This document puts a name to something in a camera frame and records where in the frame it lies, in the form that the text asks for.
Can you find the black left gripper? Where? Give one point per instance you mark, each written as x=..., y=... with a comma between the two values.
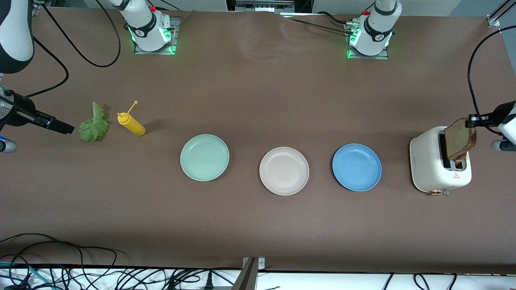
x=501, y=111

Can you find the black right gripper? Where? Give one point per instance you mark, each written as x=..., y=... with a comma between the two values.
x=19, y=109

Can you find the light brown bread slice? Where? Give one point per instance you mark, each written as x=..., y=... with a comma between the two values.
x=459, y=141

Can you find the green lettuce leaf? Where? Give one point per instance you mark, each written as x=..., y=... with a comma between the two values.
x=92, y=129

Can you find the blue plate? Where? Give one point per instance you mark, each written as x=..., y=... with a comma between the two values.
x=356, y=167

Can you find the mint green plate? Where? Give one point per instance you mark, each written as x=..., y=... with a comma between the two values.
x=204, y=158

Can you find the beige plate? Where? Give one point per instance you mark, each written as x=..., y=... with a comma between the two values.
x=284, y=171

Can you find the white toaster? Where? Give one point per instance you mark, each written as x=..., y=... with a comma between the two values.
x=425, y=161

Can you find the yellow squeeze bottle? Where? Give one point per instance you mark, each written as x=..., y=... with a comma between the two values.
x=135, y=127

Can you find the brown table cover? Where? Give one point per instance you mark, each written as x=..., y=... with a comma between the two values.
x=258, y=100

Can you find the black power plug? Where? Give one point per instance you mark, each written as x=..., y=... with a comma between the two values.
x=208, y=282

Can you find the aluminium frame profile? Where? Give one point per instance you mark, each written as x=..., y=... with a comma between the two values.
x=498, y=16

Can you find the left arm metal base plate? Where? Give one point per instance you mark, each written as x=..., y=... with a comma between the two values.
x=363, y=57

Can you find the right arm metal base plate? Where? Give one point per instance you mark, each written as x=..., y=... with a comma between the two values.
x=176, y=24

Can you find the silver aluminium rail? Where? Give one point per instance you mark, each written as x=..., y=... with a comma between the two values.
x=264, y=5

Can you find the grey metal table bracket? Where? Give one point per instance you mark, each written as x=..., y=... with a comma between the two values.
x=248, y=278

